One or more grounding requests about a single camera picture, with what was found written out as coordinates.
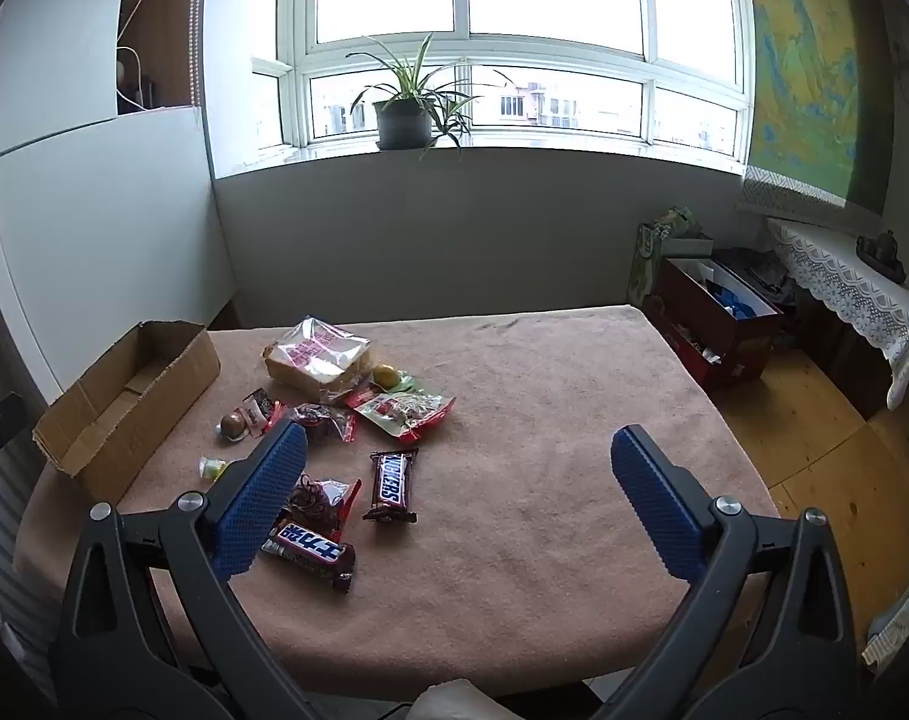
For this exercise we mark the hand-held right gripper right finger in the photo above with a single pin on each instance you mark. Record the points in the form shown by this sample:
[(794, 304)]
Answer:
[(657, 502)]

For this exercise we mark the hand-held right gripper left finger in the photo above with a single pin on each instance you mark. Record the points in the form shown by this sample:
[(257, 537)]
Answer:
[(263, 495)]

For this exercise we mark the clear red dried fruit packet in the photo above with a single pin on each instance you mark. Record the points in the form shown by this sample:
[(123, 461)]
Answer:
[(319, 420), (319, 499)]

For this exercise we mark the brown chocolate bar blue print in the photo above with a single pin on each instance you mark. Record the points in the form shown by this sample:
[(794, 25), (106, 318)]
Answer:
[(319, 551)]

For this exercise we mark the brown cardboard box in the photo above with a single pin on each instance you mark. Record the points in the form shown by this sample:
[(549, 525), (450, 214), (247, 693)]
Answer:
[(124, 390)]

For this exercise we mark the red white snack packet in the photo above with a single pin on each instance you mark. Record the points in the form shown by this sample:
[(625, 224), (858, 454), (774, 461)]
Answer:
[(405, 412)]

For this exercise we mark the yellow green jelly cup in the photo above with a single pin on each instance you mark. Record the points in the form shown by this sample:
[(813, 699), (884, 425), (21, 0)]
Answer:
[(384, 375)]

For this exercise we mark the small clear green candy bag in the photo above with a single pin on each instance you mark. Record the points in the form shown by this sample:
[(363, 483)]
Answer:
[(213, 469)]

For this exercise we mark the kiwi jelly cup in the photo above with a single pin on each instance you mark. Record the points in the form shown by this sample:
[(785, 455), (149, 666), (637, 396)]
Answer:
[(234, 425)]

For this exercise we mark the white pink candy wrapper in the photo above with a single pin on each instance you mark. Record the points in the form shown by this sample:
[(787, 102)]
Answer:
[(265, 418)]

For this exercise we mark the black candy wrapper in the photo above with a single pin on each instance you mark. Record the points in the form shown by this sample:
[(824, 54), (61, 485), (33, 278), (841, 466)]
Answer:
[(259, 397)]

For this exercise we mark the bagged sliced bread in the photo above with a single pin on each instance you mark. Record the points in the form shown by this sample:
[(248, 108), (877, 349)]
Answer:
[(315, 360)]

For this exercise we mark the dark red box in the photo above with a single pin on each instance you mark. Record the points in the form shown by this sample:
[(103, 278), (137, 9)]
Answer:
[(732, 345)]

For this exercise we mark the green snack packet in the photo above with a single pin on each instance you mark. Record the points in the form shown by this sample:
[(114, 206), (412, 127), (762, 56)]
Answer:
[(409, 384)]

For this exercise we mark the white cabinet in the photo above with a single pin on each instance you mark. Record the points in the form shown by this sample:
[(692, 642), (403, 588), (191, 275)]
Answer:
[(87, 202)]

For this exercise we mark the green carton box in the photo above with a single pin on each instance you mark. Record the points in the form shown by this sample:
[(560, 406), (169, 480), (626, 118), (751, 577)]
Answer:
[(642, 262)]

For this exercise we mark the white lace cloth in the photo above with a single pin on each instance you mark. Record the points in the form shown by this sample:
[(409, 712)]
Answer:
[(837, 270)]

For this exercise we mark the dark teapot ornament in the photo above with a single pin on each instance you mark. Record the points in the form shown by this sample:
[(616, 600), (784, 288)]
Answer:
[(883, 251)]

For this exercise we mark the potted spider plant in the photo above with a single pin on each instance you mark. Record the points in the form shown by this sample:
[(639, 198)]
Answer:
[(403, 124)]

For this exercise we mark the wooden shelf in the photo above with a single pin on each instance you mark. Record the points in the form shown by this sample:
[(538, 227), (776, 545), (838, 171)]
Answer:
[(169, 37)]

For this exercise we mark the landscape wall poster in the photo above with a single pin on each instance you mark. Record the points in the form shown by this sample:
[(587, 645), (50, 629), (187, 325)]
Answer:
[(799, 90)]

